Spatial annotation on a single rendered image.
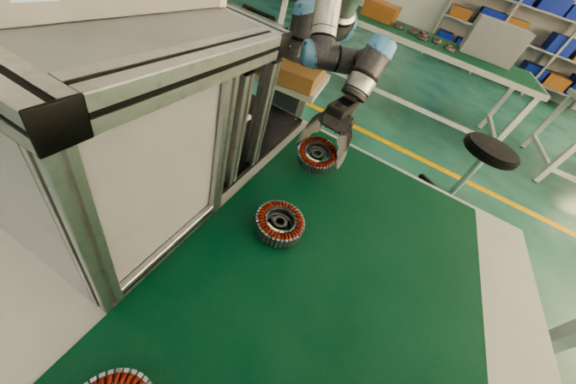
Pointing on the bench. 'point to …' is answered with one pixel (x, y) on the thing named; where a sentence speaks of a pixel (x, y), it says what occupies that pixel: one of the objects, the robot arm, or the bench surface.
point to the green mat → (307, 290)
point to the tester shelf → (121, 69)
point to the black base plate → (275, 130)
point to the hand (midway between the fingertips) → (315, 155)
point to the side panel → (139, 189)
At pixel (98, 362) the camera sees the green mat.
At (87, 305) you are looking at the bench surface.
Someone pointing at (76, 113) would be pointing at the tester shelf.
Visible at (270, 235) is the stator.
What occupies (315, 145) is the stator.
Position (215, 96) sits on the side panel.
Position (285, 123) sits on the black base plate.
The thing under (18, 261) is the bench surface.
